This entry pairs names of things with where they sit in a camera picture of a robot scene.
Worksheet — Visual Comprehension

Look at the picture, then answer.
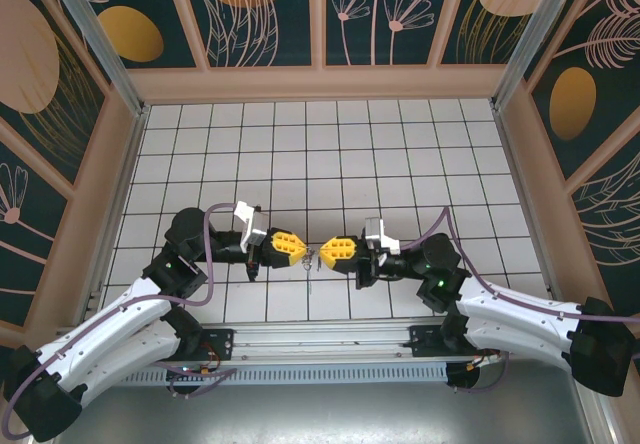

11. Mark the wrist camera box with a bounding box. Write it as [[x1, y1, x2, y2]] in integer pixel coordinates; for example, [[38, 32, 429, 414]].
[[363, 216, 402, 260], [233, 200, 271, 254]]

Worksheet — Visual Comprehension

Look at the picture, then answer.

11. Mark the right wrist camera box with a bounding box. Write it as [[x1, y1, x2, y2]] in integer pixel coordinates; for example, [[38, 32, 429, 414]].
[[363, 216, 402, 260]]

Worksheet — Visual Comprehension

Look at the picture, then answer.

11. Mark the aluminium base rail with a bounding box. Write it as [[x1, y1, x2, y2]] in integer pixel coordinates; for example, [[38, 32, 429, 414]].
[[230, 321, 414, 365]]

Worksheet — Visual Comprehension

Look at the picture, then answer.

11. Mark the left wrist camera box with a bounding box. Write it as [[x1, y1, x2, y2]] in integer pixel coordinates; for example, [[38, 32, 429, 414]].
[[233, 200, 271, 254]]

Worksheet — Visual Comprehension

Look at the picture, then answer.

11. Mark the perforated grey cable duct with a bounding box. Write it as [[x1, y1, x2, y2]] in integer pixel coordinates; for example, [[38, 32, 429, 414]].
[[119, 362, 450, 388]]

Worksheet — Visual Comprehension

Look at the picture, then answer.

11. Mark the aluminium corner post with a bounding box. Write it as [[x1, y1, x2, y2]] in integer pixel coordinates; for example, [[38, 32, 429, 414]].
[[489, 0, 599, 111], [41, 0, 151, 117]]

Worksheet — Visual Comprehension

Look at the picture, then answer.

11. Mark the red black wire bundle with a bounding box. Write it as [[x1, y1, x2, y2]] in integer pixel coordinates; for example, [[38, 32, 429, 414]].
[[467, 353, 504, 371], [199, 346, 224, 378]]

